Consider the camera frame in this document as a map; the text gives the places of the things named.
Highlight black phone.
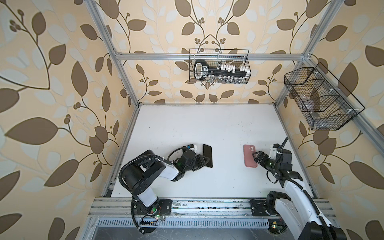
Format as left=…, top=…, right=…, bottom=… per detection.
left=203, top=144, right=213, bottom=168

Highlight pink phone case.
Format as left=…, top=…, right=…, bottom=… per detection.
left=243, top=145, right=258, bottom=168

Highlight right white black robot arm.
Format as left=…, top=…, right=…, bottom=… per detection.
left=252, top=145, right=347, bottom=240

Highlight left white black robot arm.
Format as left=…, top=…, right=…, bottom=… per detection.
left=118, top=144, right=213, bottom=208

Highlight black tool in basket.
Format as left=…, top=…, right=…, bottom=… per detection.
left=192, top=60, right=251, bottom=81

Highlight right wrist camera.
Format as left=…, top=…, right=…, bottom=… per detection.
left=269, top=144, right=282, bottom=160

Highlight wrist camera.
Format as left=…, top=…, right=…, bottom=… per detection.
left=269, top=144, right=282, bottom=160
left=185, top=144, right=197, bottom=152

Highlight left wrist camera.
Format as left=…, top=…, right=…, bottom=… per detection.
left=185, top=144, right=197, bottom=152

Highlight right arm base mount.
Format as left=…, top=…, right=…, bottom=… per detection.
left=249, top=199, right=288, bottom=235

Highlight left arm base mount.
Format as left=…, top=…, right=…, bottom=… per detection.
left=131, top=197, right=173, bottom=235

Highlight left black corrugated cable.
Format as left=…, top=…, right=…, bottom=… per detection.
left=118, top=146, right=193, bottom=193

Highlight right wall wire basket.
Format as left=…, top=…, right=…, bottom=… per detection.
left=284, top=62, right=366, bottom=131

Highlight wall wire basket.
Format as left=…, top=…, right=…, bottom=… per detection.
left=189, top=48, right=252, bottom=85
left=284, top=62, right=366, bottom=131

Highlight back wall wire basket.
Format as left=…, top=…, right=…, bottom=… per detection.
left=189, top=48, right=252, bottom=85

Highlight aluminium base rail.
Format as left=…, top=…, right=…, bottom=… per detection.
left=88, top=197, right=331, bottom=220

